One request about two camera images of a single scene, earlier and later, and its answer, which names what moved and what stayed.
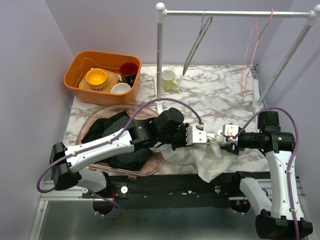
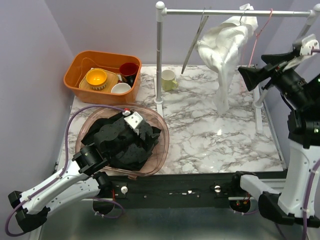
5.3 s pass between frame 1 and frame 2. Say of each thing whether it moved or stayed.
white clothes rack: stayed
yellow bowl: stayed
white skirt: moved
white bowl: stayed
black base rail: stayed
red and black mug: stayed
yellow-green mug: stayed
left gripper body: moved
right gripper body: moved
